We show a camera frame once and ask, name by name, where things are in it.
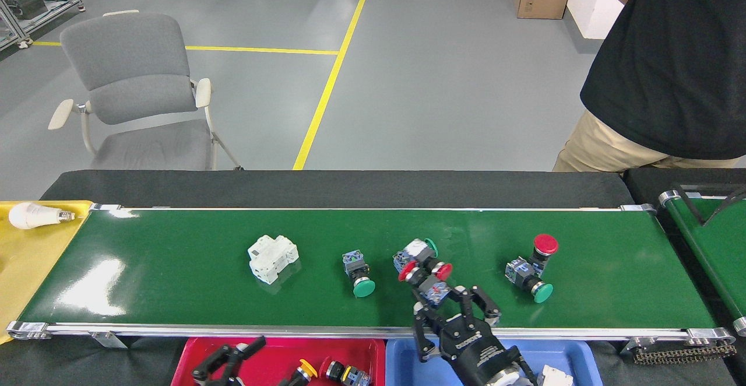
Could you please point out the grey padded chair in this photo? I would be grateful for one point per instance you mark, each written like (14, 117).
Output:
(134, 53)

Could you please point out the yellow push button switch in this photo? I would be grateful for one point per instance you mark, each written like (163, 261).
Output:
(308, 368)

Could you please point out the green push button switch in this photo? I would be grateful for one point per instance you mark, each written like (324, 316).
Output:
(415, 251)
(364, 288)
(542, 292)

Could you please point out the person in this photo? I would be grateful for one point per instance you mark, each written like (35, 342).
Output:
(676, 71)

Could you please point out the red plastic tray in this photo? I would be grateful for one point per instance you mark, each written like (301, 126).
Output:
(262, 362)

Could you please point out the black equipment box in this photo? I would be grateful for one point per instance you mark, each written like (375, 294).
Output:
(26, 4)

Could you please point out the white light bulb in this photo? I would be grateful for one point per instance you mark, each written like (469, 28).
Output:
(32, 216)

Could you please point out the short green conveyor belt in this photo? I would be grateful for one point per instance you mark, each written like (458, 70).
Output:
(722, 246)

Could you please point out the blue plastic tray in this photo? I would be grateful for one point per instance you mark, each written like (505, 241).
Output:
(402, 371)

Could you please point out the yellow plastic tray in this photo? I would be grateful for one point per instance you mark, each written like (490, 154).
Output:
(35, 269)

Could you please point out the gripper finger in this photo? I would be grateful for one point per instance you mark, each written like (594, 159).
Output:
(224, 354)
(224, 380)

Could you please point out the black triangular bracket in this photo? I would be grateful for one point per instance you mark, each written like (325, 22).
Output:
(692, 206)

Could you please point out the long green conveyor belt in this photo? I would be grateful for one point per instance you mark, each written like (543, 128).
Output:
(175, 269)

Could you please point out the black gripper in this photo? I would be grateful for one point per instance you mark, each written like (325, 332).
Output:
(475, 351)

